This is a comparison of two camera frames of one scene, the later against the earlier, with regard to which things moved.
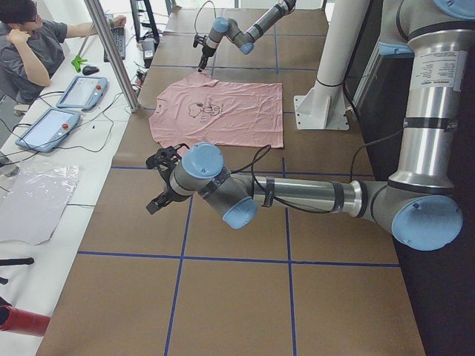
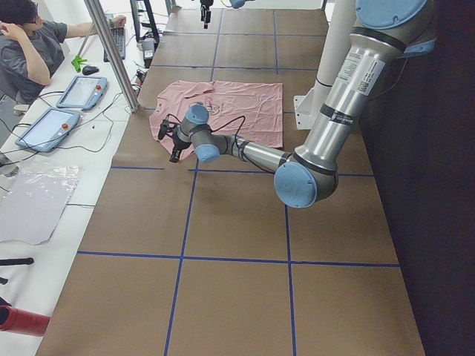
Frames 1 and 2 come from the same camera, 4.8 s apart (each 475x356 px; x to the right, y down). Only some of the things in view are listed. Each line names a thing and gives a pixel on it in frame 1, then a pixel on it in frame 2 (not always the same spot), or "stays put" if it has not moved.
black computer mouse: (90, 70) stays put
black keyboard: (119, 35) stays put
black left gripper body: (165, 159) to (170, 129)
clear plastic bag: (33, 199) stays put
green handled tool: (76, 61) stays put
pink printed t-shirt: (200, 110) stays put
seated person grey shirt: (32, 49) stays put
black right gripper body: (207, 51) to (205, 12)
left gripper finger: (159, 202) to (175, 155)
